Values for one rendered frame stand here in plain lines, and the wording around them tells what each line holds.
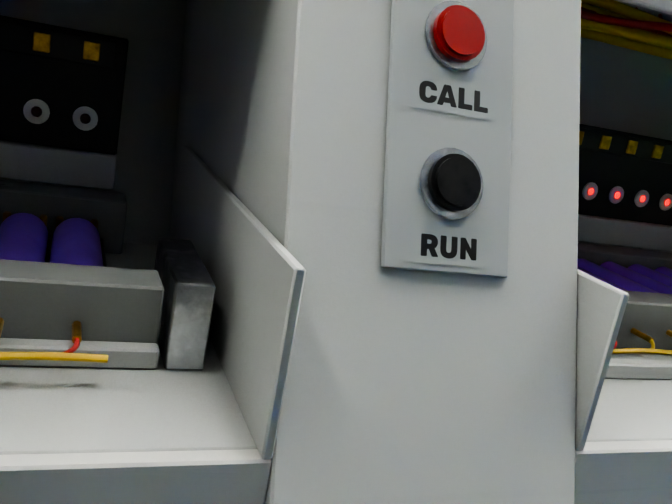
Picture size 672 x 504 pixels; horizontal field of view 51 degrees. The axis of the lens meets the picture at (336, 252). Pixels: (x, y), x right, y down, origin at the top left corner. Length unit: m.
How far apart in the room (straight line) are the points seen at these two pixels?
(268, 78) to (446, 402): 0.11
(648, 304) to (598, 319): 0.12
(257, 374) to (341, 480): 0.03
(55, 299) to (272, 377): 0.07
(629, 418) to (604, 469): 0.03
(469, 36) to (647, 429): 0.14
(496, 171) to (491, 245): 0.02
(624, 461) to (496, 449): 0.05
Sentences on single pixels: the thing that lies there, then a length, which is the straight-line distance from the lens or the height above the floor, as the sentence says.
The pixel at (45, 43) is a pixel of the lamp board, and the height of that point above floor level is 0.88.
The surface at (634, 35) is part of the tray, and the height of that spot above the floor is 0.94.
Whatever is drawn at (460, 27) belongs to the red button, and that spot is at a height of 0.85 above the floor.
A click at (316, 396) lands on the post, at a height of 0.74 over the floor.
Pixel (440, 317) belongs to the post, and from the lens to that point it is 0.20.
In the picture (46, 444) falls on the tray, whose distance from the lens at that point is 0.18.
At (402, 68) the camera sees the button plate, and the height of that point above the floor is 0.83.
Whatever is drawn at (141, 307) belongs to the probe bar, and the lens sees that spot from 0.22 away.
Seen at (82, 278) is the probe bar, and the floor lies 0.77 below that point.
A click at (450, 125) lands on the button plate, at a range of 0.20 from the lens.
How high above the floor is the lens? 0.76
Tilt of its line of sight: 6 degrees up
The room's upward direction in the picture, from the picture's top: 3 degrees clockwise
